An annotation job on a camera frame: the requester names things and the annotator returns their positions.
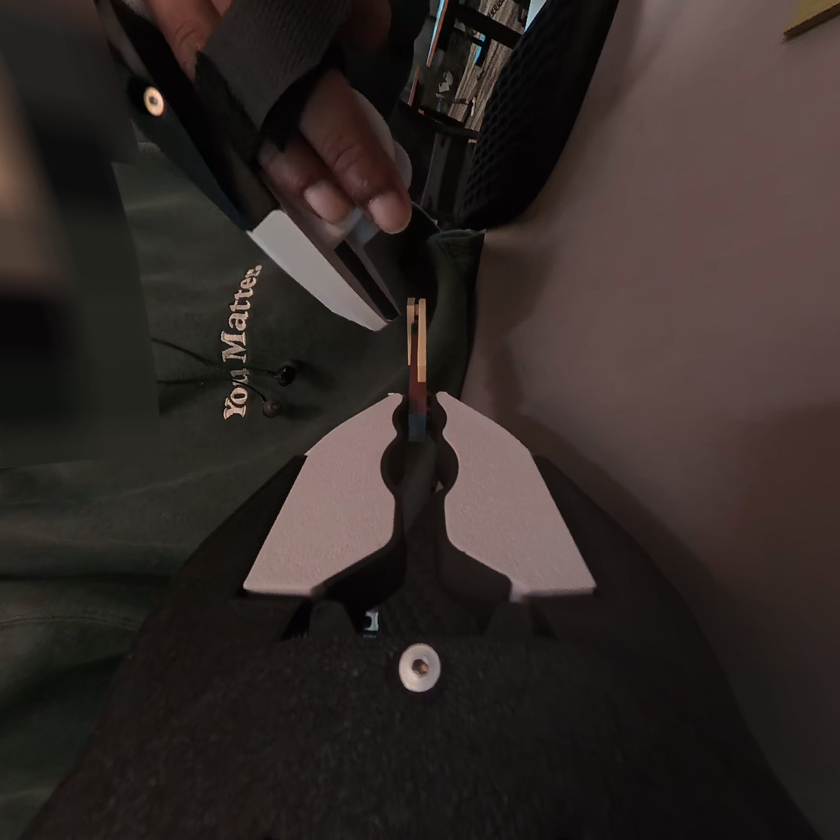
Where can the light grey desk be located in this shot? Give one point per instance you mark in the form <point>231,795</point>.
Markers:
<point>689,262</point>

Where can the black mesh office chair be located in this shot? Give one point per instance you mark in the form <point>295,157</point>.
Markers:
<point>538,98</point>

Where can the dark green sweatshirt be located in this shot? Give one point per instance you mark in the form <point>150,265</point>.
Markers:
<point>197,512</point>

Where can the tan toy brick panel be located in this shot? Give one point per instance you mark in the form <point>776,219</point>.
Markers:
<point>417,341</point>

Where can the person's left hand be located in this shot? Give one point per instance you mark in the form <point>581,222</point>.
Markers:
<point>341,151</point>

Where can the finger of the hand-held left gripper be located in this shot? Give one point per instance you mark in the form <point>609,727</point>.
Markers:
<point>308,269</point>
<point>358,233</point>

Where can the black metal frame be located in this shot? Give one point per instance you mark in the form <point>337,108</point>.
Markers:
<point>453,128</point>

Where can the yellow flat object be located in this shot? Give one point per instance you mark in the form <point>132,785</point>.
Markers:
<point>817,16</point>

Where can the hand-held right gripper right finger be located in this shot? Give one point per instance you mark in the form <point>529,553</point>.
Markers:
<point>512,518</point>

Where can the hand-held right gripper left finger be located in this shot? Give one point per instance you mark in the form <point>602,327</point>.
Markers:
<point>328,512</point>

